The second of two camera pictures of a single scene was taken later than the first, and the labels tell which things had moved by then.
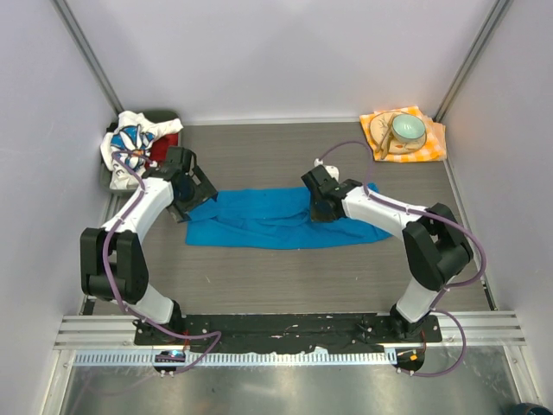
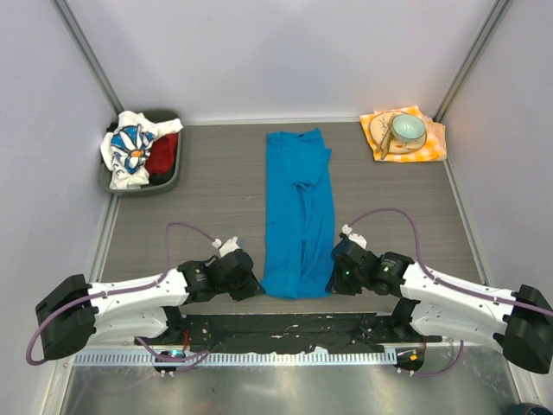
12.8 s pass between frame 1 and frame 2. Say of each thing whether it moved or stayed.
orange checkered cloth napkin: stayed
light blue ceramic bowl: stayed
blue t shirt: moved
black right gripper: moved
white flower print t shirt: stayed
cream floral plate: stayed
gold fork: stayed
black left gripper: moved
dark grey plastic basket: stayed
